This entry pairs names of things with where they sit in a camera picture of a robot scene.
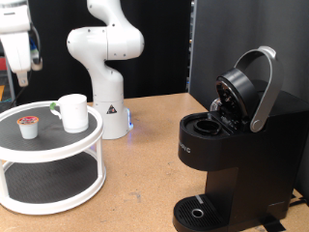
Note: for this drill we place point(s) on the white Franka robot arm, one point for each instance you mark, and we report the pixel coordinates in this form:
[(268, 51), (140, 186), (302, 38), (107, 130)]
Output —
[(106, 80)]

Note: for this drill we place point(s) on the small red object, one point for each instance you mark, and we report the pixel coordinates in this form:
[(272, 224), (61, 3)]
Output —
[(2, 64)]

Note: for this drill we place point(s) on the clear water reservoir black lid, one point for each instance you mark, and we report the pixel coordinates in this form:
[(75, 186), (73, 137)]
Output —
[(215, 104)]

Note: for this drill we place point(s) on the white plastic mug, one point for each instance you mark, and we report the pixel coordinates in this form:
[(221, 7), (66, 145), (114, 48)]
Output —
[(75, 114)]

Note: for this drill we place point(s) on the white two-tier turntable shelf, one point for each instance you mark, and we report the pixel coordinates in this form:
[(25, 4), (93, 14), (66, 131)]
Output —
[(48, 145)]

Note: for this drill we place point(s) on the grey metal frame post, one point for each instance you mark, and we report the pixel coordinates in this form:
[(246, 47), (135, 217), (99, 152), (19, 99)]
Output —
[(8, 83)]

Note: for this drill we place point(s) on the black Keurig coffee machine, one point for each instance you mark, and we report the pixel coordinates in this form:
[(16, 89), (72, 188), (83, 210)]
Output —
[(257, 161)]

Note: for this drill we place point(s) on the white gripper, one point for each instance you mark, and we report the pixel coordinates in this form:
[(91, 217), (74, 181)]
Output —
[(17, 51)]

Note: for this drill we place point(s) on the orange red coffee pod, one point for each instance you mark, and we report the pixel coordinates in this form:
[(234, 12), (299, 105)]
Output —
[(28, 127)]

